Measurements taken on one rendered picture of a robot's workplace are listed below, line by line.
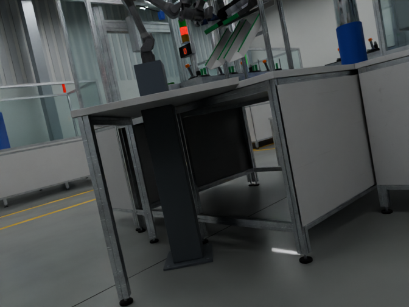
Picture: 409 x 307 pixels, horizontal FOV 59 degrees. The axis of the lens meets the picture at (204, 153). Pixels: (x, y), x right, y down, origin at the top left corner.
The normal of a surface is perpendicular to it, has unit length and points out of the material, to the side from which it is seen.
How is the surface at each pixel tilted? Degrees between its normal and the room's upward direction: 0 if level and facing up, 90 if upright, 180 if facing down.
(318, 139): 90
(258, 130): 90
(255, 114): 90
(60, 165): 90
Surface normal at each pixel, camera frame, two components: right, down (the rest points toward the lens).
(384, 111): -0.73, 0.20
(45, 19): 0.68, -0.08
